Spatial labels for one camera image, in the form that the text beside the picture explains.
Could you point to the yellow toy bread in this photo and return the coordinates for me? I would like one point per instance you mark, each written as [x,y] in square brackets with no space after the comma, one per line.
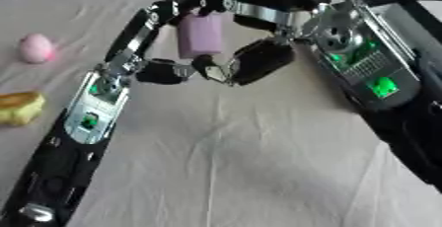
[20,107]

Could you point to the pink toy egg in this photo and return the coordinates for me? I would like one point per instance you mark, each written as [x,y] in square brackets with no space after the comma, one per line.
[36,48]

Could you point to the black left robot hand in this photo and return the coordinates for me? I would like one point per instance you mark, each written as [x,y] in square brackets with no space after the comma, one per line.
[133,33]

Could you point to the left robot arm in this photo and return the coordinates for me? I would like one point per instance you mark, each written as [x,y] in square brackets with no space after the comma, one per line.
[57,158]

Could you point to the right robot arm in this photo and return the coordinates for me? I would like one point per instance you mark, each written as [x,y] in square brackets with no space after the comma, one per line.
[374,73]

